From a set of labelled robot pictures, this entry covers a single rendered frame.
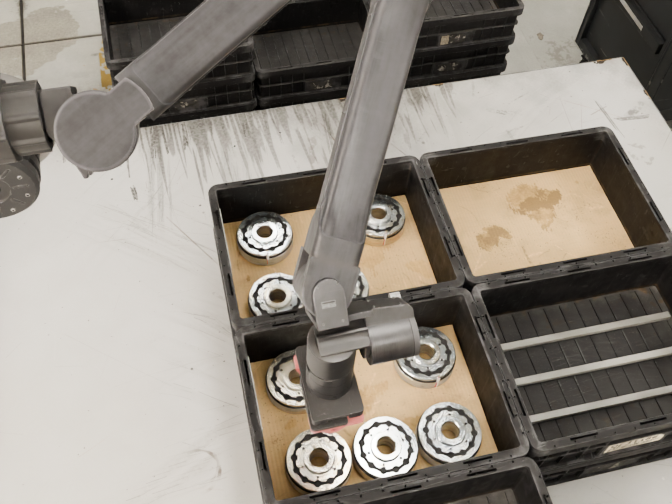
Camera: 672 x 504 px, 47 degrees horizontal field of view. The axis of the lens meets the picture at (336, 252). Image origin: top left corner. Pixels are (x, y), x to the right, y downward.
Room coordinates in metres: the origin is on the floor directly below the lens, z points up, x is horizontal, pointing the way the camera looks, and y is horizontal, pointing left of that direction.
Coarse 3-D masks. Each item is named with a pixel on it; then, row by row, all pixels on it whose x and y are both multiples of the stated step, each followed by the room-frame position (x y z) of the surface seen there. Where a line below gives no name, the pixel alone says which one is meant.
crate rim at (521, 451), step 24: (456, 288) 0.70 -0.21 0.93; (240, 336) 0.58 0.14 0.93; (480, 336) 0.62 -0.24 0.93; (240, 360) 0.54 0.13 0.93; (504, 384) 0.53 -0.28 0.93; (264, 456) 0.39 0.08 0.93; (480, 456) 0.41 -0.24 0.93; (504, 456) 0.42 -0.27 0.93; (264, 480) 0.35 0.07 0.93; (384, 480) 0.37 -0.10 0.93; (408, 480) 0.37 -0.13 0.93
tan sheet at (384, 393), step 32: (256, 384) 0.54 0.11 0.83; (384, 384) 0.56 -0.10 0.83; (448, 384) 0.57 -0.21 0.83; (288, 416) 0.49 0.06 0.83; (416, 416) 0.51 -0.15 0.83; (480, 416) 0.52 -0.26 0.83; (384, 448) 0.45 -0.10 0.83; (480, 448) 0.47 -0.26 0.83; (288, 480) 0.39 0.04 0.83; (352, 480) 0.40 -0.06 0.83
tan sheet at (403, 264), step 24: (288, 216) 0.90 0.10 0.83; (312, 216) 0.90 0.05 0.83; (408, 216) 0.92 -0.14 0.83; (408, 240) 0.87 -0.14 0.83; (240, 264) 0.78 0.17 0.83; (288, 264) 0.79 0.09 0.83; (360, 264) 0.80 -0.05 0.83; (384, 264) 0.81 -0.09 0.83; (408, 264) 0.81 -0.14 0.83; (240, 288) 0.73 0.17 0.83; (384, 288) 0.75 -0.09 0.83; (240, 312) 0.68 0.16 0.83
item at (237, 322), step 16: (384, 160) 0.97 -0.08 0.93; (400, 160) 0.98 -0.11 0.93; (416, 160) 0.98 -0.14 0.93; (272, 176) 0.91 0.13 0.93; (288, 176) 0.92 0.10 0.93; (304, 176) 0.92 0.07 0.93; (320, 176) 0.93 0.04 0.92; (208, 192) 0.86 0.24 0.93; (432, 208) 0.87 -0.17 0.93; (224, 240) 0.76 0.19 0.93; (448, 240) 0.80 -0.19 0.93; (224, 256) 0.73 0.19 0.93; (448, 256) 0.77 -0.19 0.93; (224, 272) 0.70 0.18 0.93; (416, 288) 0.70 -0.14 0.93; (432, 288) 0.70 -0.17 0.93; (448, 288) 0.70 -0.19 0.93; (240, 320) 0.61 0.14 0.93; (256, 320) 0.61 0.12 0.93; (272, 320) 0.61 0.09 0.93
